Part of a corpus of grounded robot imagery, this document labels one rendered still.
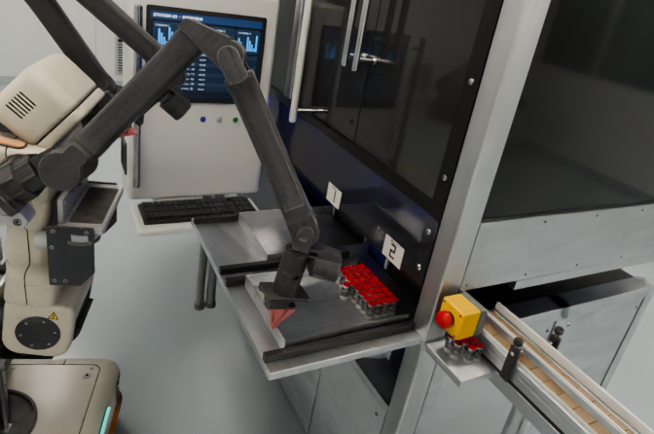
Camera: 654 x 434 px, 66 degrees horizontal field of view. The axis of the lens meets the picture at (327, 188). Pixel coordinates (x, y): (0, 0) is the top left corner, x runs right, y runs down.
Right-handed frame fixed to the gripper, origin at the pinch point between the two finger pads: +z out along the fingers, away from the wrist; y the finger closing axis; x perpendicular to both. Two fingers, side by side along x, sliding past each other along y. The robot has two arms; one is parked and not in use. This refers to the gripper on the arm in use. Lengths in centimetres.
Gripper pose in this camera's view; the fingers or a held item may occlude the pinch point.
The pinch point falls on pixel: (272, 323)
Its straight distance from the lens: 119.7
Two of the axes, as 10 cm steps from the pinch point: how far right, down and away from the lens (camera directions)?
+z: -3.0, 9.0, 3.1
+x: -4.2, -4.2, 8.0
